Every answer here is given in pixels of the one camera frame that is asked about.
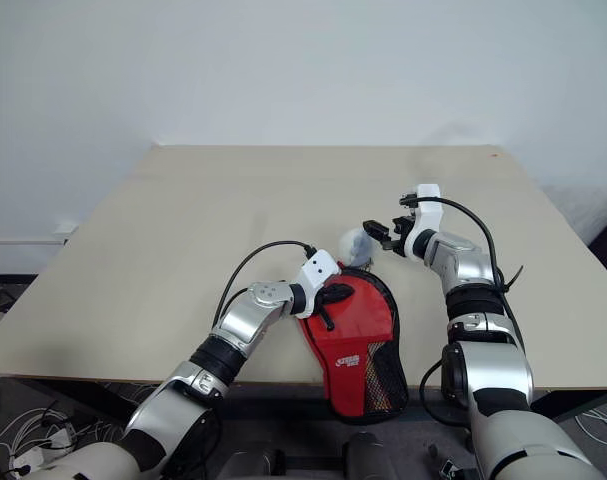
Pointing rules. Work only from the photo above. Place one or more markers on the red paddle pouch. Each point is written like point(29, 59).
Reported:
point(353, 330)

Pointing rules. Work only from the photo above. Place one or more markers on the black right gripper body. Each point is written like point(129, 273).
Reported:
point(400, 232)

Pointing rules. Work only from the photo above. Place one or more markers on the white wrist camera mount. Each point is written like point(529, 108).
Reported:
point(428, 200)
point(318, 267)

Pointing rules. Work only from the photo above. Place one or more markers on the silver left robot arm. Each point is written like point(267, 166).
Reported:
point(243, 320)

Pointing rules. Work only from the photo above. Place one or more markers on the small grey metal part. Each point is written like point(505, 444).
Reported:
point(445, 465)

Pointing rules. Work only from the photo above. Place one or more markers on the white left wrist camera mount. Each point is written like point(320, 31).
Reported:
point(318, 267)

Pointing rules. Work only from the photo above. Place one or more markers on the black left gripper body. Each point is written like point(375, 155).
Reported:
point(320, 302)

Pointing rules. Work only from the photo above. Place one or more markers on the white power strip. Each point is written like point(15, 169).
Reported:
point(33, 460)

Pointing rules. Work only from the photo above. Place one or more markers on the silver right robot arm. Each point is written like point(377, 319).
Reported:
point(483, 360)

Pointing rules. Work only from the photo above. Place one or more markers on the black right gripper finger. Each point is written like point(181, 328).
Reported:
point(390, 246)
point(377, 230)

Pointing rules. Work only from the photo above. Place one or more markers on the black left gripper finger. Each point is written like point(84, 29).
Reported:
point(326, 320)
point(339, 292)

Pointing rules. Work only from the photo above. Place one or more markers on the grey blue pouch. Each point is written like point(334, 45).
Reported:
point(355, 247)

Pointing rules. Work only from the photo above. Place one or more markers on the dark rounded shape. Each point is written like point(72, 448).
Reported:
point(364, 455)

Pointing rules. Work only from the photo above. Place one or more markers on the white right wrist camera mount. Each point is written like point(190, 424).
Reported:
point(428, 200)

